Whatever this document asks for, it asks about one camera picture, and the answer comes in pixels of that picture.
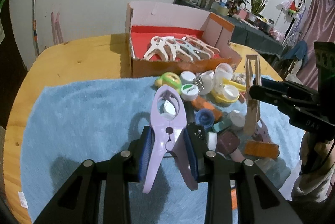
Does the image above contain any cream plastic clamp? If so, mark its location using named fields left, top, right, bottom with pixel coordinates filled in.
left=164, top=37, right=194, bottom=61

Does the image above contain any black star jar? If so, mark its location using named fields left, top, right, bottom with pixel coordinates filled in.
left=187, top=123, right=208, bottom=155

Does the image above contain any mop handle pole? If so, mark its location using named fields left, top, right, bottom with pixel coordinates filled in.
left=32, top=0, right=40, bottom=57

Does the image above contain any beige pink plastic clamp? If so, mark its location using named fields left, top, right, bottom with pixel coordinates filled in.
left=244, top=54, right=261, bottom=136

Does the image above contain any lilac plastic clamp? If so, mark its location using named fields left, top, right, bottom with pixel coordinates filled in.
left=139, top=85, right=198, bottom=194

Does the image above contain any white plastic clamp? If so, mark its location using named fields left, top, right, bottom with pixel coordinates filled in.
left=143, top=36, right=174, bottom=61

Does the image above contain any white bottle cap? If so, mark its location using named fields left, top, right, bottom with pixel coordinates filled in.
left=163, top=100, right=176, bottom=116

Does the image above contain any potted green plant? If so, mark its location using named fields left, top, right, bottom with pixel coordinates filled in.
left=250, top=0, right=268, bottom=16

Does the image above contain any green yellow bear toy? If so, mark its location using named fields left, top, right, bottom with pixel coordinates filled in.
left=155, top=72, right=182, bottom=95

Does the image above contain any grey plastic clamp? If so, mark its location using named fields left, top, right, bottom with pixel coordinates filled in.
left=175, top=39, right=211, bottom=60

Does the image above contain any person right hand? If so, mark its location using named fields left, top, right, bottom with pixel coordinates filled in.
left=300, top=132, right=334, bottom=176

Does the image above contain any blue rolled tape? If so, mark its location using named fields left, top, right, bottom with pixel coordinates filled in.
left=195, top=108, right=215, bottom=129

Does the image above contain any orange tube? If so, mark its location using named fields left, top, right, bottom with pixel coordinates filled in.
left=191, top=96, right=223, bottom=121

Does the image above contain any orange cardboard box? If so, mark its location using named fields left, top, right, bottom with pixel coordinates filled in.
left=125, top=1, right=243, bottom=78

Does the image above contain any blue terry towel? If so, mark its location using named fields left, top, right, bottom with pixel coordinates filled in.
left=19, top=74, right=305, bottom=223

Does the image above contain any orange sanding block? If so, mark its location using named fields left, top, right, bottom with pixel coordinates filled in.
left=244, top=140, right=280, bottom=159

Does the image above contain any green label white cap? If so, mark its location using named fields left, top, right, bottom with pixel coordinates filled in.
left=180, top=83, right=199, bottom=102

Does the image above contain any dark cloth side table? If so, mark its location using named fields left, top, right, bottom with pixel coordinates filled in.
left=174, top=0, right=287, bottom=57

